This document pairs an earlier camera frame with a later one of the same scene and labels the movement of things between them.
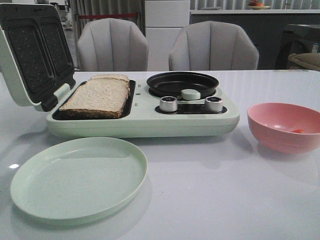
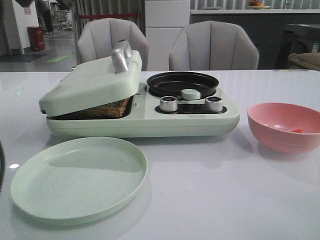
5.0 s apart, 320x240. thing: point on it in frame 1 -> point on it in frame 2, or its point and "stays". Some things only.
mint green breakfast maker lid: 35,53 -> 96,85
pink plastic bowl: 285,128 stays
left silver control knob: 168,104 stays
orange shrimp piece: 298,131 stays
